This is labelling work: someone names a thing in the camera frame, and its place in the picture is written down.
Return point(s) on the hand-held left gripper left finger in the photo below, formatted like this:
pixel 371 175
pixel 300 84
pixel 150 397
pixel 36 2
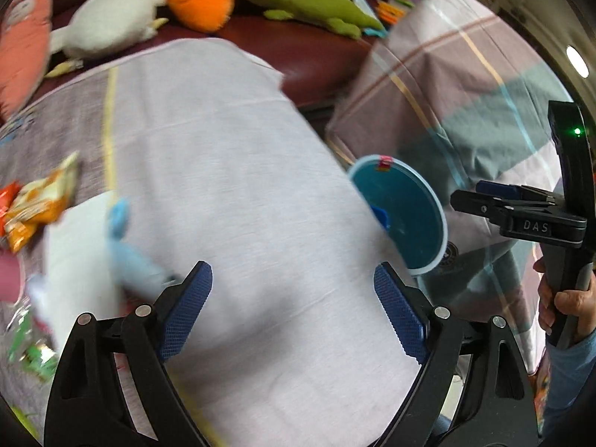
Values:
pixel 186 307

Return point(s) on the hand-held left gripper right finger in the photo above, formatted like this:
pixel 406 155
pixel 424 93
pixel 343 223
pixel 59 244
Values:
pixel 400 309

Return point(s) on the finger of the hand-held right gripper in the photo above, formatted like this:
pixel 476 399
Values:
pixel 470 203
pixel 496 189

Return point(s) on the light blue plastic bin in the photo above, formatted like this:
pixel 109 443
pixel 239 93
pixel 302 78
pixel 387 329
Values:
pixel 409 223

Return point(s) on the small blue plastic piece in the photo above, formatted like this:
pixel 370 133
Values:
pixel 382 216

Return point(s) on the white paper sheet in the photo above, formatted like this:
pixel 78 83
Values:
pixel 79 260

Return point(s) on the person's right forearm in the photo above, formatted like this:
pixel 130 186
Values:
pixel 568 382

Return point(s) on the person's right hand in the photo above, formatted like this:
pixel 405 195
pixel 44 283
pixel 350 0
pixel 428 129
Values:
pixel 577 307

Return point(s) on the light blue crumpled wrapper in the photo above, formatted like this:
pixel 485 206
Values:
pixel 132 260

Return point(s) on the plaid blanket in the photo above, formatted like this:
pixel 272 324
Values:
pixel 447 93

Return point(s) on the round ceiling light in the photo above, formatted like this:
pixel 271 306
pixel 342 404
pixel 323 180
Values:
pixel 577 59

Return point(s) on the bright green wrapper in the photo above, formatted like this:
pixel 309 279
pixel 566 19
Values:
pixel 35 356

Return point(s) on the orange snack packet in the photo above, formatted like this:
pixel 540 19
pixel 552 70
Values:
pixel 42 200

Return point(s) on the colourful paper pieces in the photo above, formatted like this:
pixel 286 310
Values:
pixel 389 9

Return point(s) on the maroon leather sofa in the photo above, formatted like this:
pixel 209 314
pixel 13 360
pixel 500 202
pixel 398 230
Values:
pixel 307 60

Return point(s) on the green lizard plush toy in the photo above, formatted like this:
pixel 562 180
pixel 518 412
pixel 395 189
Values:
pixel 316 2

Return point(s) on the white duck plush toy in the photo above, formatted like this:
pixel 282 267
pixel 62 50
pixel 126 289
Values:
pixel 107 23

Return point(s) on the pink plush toy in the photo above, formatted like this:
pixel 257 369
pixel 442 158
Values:
pixel 21 51

